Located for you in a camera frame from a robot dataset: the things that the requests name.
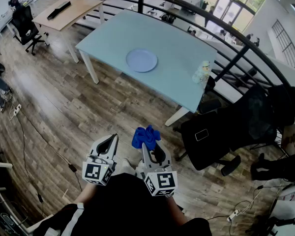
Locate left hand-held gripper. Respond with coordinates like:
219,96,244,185
82,133,119,186

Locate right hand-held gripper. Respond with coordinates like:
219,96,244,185
142,143,179,197

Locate blue cloth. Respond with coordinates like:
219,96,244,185
131,124,162,151

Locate big light blue plate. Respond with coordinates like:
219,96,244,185
125,48,158,73

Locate person's right forearm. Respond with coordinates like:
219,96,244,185
166,196,189,226

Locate person's left forearm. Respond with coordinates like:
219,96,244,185
73,182,99,205

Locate person's light trousers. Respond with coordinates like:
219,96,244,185
120,158,146,179

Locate black office chair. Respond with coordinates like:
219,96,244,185
180,85,278,177
267,85,295,127
11,5,45,56

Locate black smartphone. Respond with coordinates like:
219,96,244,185
195,128,209,142

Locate person's black shirt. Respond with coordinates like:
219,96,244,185
33,172,213,236

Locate white patterned plush toy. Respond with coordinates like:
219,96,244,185
192,60,211,84

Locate wooden desk with white legs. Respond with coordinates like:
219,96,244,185
31,0,105,63

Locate long black bar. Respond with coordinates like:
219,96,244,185
47,0,72,20

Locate light blue table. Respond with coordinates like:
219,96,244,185
70,0,295,113

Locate large glass window front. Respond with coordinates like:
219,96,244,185
202,0,267,33

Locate black power cable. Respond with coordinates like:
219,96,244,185
16,111,83,193

